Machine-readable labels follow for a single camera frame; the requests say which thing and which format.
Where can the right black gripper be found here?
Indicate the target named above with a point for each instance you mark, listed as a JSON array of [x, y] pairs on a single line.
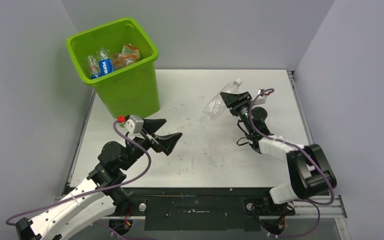
[[235, 100]]

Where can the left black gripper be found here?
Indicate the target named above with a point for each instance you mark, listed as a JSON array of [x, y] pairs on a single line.
[[165, 142]]

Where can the clear white-cap bottle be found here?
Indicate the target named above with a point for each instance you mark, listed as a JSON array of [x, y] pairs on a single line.
[[214, 109]]

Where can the orange label bottle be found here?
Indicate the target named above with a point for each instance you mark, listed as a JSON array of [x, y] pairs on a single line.
[[129, 55]]

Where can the green plastic bin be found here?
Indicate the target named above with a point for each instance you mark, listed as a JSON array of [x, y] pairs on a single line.
[[131, 90]]

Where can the Pepsi bottle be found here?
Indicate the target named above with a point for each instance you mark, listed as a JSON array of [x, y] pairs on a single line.
[[105, 62]]

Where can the blue label clear bottle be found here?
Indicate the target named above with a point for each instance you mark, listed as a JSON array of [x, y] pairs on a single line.
[[92, 67]]

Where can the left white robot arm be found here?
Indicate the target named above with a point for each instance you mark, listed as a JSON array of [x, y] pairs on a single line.
[[101, 192]]

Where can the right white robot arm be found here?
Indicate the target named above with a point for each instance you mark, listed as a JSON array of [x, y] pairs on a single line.
[[309, 171]]

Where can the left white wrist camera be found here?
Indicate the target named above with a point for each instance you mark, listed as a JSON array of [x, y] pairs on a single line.
[[133, 123]]

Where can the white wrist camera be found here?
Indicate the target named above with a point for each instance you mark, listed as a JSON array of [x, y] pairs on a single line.
[[133, 123], [262, 95]]

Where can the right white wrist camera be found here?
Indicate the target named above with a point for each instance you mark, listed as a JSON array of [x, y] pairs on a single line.
[[262, 95]]

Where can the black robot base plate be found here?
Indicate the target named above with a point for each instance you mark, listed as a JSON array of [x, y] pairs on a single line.
[[199, 209]]

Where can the aluminium frame rail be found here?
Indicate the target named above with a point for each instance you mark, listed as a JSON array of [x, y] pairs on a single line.
[[336, 209]]

